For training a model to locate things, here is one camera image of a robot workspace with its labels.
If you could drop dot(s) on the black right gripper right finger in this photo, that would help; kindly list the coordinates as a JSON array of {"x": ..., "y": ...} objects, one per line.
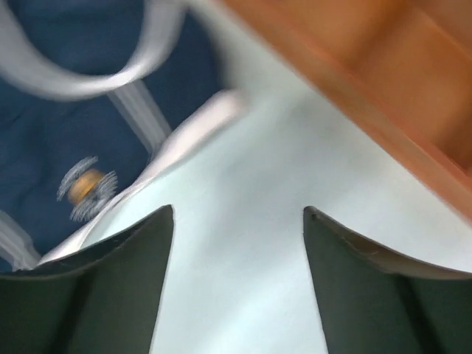
[{"x": 372, "y": 299}]

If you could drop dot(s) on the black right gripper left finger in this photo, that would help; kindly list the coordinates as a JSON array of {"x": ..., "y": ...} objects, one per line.
[{"x": 103, "y": 299}]

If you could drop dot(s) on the navy underwear with white trim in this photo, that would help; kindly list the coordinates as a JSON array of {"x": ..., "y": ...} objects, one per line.
[{"x": 97, "y": 99}]

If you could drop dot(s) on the wooden compartment tray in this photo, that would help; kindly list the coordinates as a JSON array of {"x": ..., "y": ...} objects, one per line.
[{"x": 400, "y": 70}]

